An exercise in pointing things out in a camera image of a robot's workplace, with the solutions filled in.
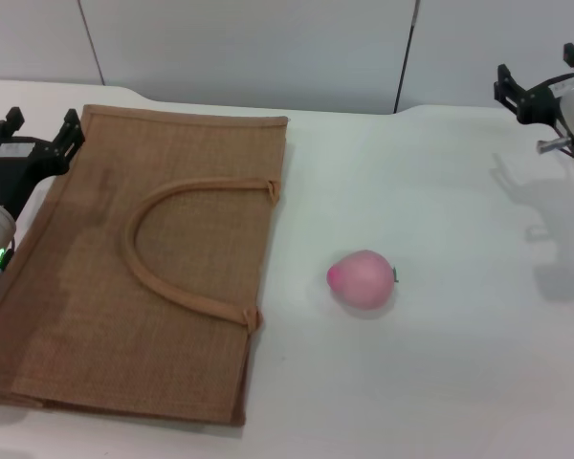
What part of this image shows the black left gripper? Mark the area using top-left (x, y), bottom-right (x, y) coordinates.
top-left (0, 107), bottom-right (87, 214)

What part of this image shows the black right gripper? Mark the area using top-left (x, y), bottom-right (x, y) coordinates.
top-left (493, 42), bottom-right (574, 129)

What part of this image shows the brown woven handbag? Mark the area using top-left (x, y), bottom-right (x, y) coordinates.
top-left (0, 103), bottom-right (289, 428)

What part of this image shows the pink peach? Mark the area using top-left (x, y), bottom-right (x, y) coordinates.
top-left (326, 249), bottom-right (400, 311)

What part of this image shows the silver cable plug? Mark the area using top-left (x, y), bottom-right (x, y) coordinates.
top-left (536, 137), bottom-right (569, 155)

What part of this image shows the thin left arm cable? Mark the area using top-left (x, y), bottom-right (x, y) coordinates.
top-left (0, 237), bottom-right (16, 294)

